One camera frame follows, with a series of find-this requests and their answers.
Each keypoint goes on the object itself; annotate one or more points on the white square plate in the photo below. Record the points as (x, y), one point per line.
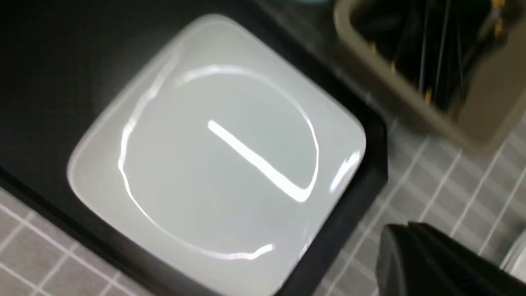
(221, 159)

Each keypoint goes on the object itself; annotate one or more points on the black plastic tray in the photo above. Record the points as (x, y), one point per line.
(62, 61)

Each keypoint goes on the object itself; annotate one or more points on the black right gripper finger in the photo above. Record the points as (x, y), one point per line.
(417, 259)

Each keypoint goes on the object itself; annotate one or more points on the pile of black chopsticks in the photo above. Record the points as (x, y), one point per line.
(432, 43)

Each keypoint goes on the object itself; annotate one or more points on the brown plastic chopstick bin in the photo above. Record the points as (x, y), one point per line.
(495, 83)

